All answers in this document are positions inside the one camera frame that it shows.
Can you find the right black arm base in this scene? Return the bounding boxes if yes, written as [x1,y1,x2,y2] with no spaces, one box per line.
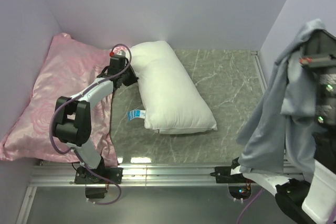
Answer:
[209,166,252,202]

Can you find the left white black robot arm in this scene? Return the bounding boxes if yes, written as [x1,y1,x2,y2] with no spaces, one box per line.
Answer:
[49,55,138,183]

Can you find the pink satin rose pillow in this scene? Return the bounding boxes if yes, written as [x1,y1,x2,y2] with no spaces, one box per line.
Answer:
[1,33,110,163]

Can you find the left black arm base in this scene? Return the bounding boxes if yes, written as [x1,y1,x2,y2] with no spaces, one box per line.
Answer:
[73,164,123,205]

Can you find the white pillow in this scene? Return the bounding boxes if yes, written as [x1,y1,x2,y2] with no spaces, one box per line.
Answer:
[127,41,217,135]

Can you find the grey satin pillowcase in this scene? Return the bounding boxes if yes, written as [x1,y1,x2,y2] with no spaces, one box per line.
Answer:
[237,19,325,182]

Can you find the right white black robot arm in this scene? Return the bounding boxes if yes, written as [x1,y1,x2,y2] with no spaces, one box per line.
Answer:
[230,29,335,223]

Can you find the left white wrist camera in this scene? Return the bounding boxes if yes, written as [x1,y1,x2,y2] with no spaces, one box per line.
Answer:
[109,48,128,57]

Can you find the aluminium mounting rail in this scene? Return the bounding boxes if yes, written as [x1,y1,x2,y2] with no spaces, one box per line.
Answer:
[17,162,290,223]

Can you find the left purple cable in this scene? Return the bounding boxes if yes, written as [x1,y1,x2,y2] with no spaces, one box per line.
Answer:
[49,44,133,205]

